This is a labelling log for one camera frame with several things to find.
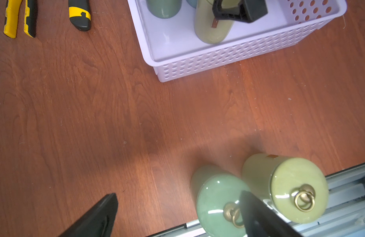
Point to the lavender plastic basket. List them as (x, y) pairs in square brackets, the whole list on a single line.
[(173, 50)]

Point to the blue-grey canister back middle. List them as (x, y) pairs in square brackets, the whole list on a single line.
[(192, 3)]

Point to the yellow-green canister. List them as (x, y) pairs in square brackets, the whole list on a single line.
[(294, 187), (207, 28)]

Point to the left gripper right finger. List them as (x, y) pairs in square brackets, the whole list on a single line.
[(260, 221)]

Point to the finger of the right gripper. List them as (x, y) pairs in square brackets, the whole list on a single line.
[(243, 11)]

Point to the dark green canister back left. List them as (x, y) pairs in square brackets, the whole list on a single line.
[(164, 9)]

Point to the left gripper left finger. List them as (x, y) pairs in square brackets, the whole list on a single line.
[(97, 221)]

